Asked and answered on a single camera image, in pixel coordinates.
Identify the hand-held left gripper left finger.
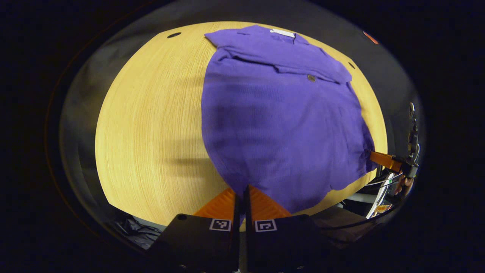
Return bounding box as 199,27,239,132
146,187,242,273

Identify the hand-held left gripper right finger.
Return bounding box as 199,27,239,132
244,184,338,273

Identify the purple knit cardigan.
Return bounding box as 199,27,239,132
200,25,377,232

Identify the dark crumpled bag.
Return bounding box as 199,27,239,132
114,215,163,249

